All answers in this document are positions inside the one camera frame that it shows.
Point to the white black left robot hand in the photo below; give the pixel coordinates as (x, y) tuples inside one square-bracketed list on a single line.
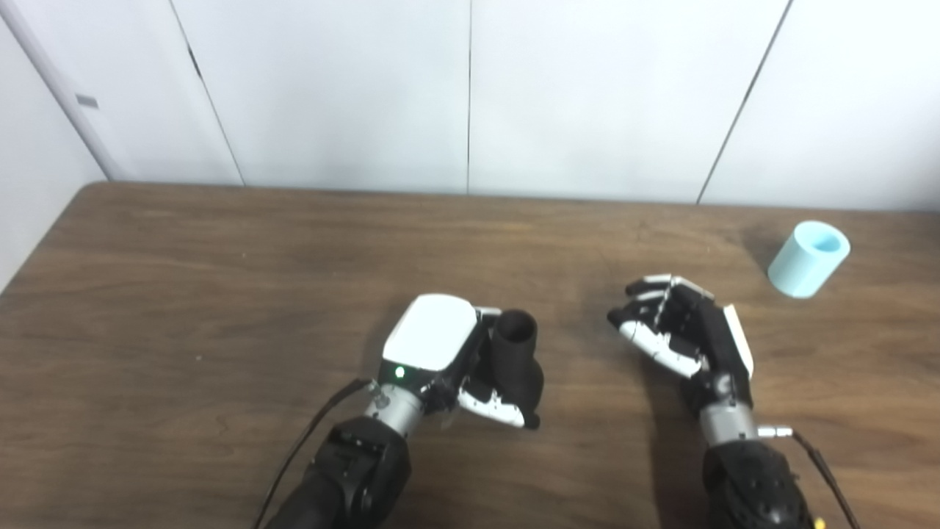
[(433, 334)]

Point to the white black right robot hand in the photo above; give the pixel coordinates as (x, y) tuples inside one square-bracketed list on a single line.
[(709, 338)]

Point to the black funnel-shaped nozzle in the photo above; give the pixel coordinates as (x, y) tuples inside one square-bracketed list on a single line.
[(518, 360)]

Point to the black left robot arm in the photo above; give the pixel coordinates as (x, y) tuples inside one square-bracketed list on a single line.
[(352, 470)]

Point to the small grey wall label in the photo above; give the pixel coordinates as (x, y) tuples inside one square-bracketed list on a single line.
[(87, 101)]

